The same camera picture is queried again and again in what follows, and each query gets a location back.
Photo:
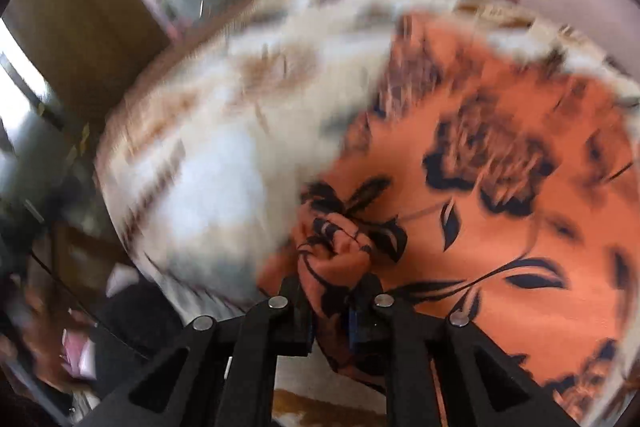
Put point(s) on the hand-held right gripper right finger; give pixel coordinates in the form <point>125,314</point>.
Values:
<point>358,327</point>

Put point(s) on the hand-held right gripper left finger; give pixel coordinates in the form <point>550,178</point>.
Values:
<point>300,327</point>

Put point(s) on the orange black floral pants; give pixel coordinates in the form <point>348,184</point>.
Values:
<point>500,232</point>

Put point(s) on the beige leaf-print blanket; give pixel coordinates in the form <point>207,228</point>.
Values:
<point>215,187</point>

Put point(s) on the brown wooden frame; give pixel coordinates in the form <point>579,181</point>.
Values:
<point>75,17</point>

